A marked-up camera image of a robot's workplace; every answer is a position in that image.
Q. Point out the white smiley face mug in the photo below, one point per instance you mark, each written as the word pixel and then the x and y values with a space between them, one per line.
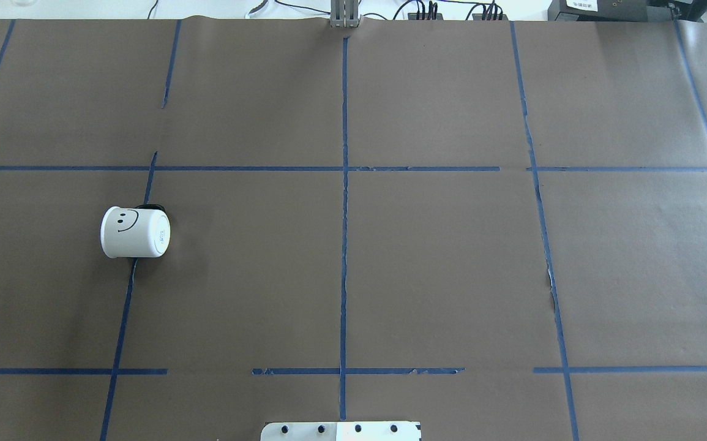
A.
pixel 140 232

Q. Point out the brown paper table cover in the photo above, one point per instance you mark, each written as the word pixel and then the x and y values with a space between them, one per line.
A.
pixel 498 230

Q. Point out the black orange power strip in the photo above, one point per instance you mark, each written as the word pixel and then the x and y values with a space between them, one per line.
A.
pixel 490 11

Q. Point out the black box device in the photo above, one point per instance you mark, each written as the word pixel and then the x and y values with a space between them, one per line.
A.
pixel 626 11

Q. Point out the grey aluminium frame post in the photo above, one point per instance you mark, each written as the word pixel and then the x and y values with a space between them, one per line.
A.
pixel 345 14

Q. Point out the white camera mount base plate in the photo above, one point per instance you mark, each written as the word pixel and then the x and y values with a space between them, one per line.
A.
pixel 342 430

